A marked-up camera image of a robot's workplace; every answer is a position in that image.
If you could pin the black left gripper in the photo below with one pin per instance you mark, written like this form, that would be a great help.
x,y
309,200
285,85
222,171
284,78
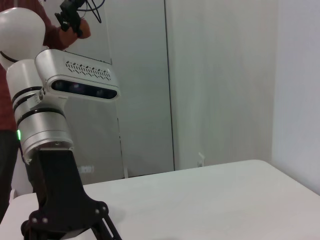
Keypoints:
x,y
60,190

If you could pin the operator bare hand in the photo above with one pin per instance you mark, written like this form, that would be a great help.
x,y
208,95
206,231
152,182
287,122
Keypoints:
x,y
82,28

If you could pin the person in red shirt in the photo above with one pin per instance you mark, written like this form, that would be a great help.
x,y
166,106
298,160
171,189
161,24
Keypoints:
x,y
5,105

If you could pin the small wall label sticker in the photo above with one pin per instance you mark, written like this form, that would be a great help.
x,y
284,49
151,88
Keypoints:
x,y
86,169

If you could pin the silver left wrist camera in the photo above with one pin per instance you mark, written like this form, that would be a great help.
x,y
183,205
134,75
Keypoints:
x,y
75,72

